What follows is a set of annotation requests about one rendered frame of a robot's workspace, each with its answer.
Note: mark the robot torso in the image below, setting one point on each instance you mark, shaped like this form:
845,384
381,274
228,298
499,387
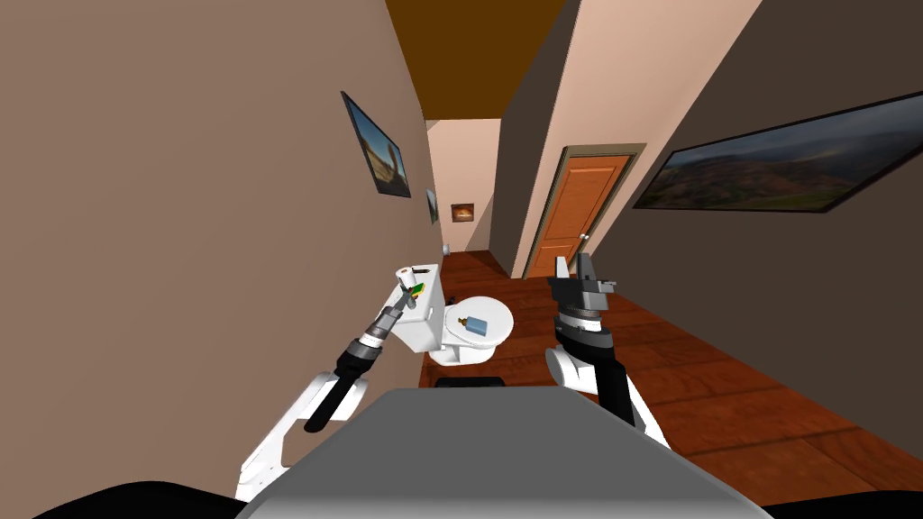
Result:
497,461

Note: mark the wide landscape wall picture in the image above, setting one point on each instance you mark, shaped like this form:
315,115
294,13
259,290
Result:
786,162

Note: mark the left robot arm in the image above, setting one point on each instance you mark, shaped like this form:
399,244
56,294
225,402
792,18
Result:
339,393

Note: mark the blue bottle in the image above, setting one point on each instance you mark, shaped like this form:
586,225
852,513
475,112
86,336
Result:
475,325

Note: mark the white toilet paper roll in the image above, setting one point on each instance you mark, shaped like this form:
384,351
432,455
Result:
404,274

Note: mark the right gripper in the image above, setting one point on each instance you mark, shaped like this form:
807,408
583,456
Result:
580,295

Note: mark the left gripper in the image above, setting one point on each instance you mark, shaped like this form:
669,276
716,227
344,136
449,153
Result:
394,314

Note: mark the orange panelled door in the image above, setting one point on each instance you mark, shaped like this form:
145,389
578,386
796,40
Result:
577,216

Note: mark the small narrow wall picture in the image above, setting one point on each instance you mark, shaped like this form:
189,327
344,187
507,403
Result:
432,206

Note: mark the blue and brown wall picture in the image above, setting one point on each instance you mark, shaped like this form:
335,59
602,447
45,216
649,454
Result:
378,148

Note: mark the green and yellow small object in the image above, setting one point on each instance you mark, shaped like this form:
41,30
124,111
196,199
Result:
417,289

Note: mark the small orange wall picture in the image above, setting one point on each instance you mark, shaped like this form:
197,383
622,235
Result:
462,212

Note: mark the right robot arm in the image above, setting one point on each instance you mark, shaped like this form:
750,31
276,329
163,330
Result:
602,360

